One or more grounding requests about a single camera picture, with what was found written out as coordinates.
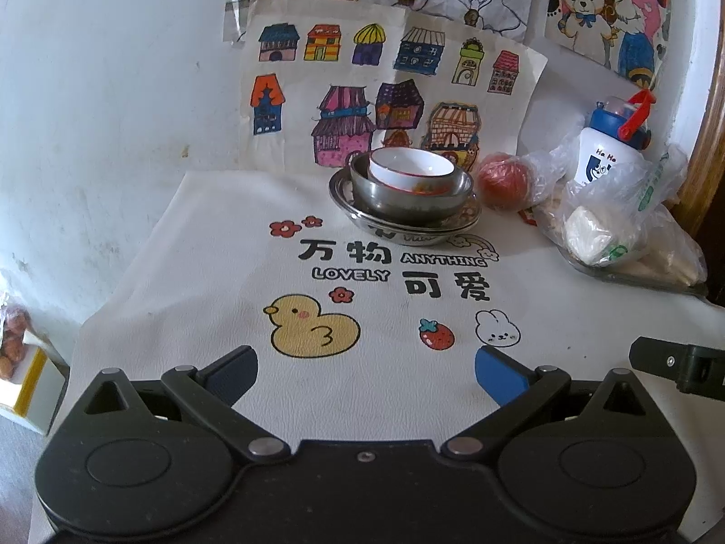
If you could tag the bag of small fruits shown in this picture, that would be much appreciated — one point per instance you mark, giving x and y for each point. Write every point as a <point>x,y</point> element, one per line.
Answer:
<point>12,345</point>

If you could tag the clear plastic bag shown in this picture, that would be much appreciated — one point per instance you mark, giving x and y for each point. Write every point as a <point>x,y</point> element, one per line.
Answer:
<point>546,170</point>

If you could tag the steel plate with label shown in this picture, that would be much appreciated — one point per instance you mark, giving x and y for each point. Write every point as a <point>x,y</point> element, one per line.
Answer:
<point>342,195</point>

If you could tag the large white red-rimmed bowl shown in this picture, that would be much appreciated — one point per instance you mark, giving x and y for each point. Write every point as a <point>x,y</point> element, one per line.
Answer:
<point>420,187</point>

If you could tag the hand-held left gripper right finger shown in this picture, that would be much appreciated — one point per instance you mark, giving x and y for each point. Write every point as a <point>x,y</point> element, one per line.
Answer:
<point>501,377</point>

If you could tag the red tomato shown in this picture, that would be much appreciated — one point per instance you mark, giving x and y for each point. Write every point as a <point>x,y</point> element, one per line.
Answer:
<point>501,181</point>

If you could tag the coloured houses drawing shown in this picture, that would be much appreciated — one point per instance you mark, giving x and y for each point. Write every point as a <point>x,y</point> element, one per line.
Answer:
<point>340,79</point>

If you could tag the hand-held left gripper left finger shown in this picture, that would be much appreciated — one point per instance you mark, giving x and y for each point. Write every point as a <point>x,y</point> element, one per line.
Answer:
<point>226,377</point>

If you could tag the stainless steel bowl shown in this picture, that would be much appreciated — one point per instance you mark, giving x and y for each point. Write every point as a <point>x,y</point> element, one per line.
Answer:
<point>396,201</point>

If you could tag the wooden frame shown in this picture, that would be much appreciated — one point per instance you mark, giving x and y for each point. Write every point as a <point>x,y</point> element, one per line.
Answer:
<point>705,141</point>

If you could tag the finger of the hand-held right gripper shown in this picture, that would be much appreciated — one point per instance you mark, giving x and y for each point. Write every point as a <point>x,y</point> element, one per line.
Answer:
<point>657,356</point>

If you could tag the plastic bag with green print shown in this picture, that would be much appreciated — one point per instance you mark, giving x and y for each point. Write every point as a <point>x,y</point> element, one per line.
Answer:
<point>651,181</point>

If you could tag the white blue water bottle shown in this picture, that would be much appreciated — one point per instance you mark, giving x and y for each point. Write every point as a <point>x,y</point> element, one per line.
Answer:
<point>606,153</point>

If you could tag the girl with teddy bear drawing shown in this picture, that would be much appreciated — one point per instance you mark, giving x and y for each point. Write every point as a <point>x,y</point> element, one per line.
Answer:
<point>611,11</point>

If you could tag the white box with yellow edge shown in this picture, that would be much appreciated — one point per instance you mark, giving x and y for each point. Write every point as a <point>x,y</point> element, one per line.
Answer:
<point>34,391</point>

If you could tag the white printed table mat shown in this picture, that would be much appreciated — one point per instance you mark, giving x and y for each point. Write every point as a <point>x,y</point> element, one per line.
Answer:
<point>226,249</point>

